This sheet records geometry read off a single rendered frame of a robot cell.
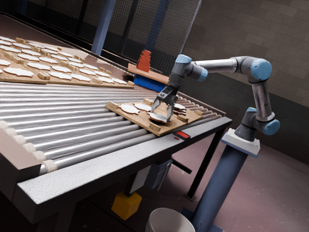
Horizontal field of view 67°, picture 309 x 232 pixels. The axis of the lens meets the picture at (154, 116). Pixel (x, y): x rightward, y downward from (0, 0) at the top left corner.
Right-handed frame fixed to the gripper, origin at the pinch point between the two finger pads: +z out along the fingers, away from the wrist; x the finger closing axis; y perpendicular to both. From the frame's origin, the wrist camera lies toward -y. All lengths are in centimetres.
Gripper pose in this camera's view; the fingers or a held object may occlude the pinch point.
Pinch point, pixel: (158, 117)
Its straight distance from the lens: 128.3
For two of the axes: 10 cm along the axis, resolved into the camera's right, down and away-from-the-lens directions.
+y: 4.2, -0.4, 9.1
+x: -8.3, -4.2, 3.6
